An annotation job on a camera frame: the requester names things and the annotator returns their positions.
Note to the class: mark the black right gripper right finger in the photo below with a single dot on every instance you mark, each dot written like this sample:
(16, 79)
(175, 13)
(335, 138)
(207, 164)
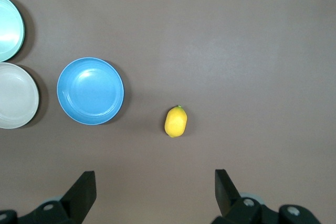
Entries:
(225, 197)

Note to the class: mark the yellow lemon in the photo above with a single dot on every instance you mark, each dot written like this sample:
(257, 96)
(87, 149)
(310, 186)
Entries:
(176, 123)

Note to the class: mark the beige plate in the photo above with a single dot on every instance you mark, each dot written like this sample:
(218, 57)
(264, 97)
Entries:
(15, 98)

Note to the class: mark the blue plate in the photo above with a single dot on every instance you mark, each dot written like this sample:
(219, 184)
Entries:
(90, 91)

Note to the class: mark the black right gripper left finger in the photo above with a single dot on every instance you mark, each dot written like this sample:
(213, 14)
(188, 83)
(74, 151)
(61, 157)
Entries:
(81, 197)

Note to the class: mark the light green plate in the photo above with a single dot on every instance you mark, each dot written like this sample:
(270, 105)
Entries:
(8, 30)

